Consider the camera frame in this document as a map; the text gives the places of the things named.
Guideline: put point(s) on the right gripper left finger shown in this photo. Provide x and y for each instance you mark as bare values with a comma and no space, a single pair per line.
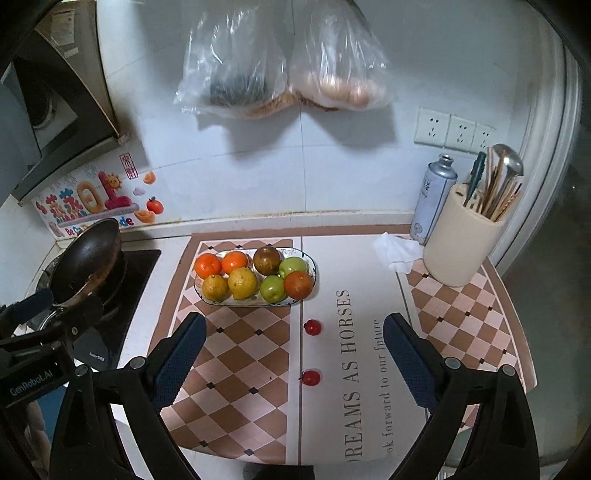
174,356

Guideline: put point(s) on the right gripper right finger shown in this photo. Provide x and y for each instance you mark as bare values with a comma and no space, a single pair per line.
406,348

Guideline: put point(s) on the small yellow lemon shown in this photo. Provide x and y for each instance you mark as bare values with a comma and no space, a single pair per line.
215,288

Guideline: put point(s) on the orange mandarin top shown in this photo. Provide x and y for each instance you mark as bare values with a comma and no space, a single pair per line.
206,265

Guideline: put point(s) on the orange mandarin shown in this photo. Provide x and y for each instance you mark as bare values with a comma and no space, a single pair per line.
206,265
234,260

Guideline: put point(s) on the large yellow lemon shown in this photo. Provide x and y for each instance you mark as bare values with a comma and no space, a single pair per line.
242,283

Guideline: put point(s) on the red cherry tomato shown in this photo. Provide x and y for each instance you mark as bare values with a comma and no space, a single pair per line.
313,327
311,377

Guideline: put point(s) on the green apple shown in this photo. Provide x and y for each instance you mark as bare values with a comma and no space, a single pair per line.
272,289
292,264

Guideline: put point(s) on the brown red apple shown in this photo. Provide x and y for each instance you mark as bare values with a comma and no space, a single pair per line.
267,260

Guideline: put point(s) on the dark orange bottom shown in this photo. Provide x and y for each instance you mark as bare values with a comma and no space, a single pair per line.
298,285

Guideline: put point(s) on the checkered kitchen mat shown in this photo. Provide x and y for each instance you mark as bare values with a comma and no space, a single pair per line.
243,397

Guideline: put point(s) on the black gas stove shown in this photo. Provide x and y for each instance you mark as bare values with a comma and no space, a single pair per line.
101,345

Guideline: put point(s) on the dark frying pan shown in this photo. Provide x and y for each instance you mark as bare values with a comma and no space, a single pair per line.
93,265

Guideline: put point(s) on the white tissue paper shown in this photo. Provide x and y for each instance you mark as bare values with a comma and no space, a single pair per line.
397,254

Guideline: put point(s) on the beige utensil holder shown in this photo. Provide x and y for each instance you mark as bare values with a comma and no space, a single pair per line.
460,242

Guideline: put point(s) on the deer pattern oval plate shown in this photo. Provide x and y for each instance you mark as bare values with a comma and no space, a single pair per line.
255,301

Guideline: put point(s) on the wooden chopsticks bundle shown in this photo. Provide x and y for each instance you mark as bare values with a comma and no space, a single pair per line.
501,198

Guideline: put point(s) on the grey gas canister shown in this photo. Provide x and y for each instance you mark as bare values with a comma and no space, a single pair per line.
438,180

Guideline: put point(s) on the metal ladle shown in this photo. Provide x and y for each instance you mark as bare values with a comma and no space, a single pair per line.
508,170

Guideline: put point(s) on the range hood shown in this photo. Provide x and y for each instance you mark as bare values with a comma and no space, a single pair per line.
51,123

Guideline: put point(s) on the left hanging plastic bag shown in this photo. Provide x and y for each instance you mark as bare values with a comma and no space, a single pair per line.
233,64

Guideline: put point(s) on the hanging plastic bag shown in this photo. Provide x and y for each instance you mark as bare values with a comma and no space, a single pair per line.
233,64
337,62

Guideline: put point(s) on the right hanging plastic bag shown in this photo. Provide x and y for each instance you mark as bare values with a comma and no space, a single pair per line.
337,62

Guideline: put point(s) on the colourful wall sticker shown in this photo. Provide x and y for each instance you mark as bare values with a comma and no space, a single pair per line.
120,185

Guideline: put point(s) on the green handled utensil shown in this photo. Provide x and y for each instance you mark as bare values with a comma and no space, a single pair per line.
475,176

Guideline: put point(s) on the white wall socket strip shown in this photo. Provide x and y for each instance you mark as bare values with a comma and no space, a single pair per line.
448,131

